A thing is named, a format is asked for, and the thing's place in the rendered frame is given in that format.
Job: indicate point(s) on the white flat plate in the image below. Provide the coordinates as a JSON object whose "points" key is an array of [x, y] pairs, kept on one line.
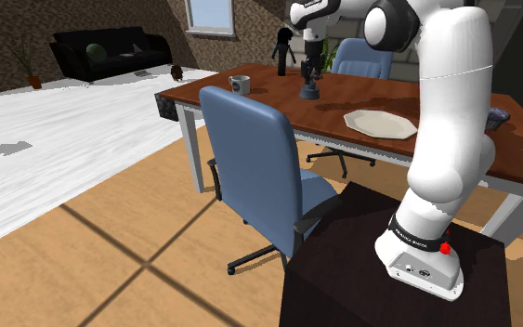
{"points": [[379, 124]]}

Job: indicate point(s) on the dark robot stand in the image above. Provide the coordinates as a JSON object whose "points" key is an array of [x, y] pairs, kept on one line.
{"points": [[342, 281]]}

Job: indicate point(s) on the black cube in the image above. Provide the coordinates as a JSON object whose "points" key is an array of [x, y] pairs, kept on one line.
{"points": [[166, 108]]}

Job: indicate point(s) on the black standing figure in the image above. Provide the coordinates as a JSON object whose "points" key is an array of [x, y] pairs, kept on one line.
{"points": [[282, 54]]}

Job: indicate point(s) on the green leafy plant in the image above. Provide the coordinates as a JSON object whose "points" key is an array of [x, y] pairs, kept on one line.
{"points": [[330, 56]]}

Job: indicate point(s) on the grey mug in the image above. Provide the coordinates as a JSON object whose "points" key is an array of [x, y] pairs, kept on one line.
{"points": [[241, 85]]}

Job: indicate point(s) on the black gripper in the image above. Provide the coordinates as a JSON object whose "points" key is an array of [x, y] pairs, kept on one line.
{"points": [[313, 50]]}

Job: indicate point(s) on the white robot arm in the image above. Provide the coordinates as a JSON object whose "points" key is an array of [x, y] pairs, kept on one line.
{"points": [[453, 113]]}

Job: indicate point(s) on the window with white frame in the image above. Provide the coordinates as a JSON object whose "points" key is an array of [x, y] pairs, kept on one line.
{"points": [[210, 16]]}

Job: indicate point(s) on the black sofa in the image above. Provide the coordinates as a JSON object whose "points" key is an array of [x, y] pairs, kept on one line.
{"points": [[116, 56]]}

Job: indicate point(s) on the potted plant in brown pot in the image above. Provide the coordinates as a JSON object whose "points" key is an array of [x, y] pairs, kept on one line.
{"points": [[33, 81]]}

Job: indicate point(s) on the brown wooden table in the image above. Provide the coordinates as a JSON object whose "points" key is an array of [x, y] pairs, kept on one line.
{"points": [[360, 93]]}

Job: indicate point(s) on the small brown figure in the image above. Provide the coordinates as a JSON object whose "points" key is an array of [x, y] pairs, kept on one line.
{"points": [[177, 72]]}

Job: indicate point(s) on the dark blue patterned bowl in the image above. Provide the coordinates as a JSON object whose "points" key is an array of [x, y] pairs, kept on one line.
{"points": [[496, 119]]}

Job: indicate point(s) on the blue office chair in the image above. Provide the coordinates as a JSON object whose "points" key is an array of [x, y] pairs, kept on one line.
{"points": [[363, 56], [252, 163]]}

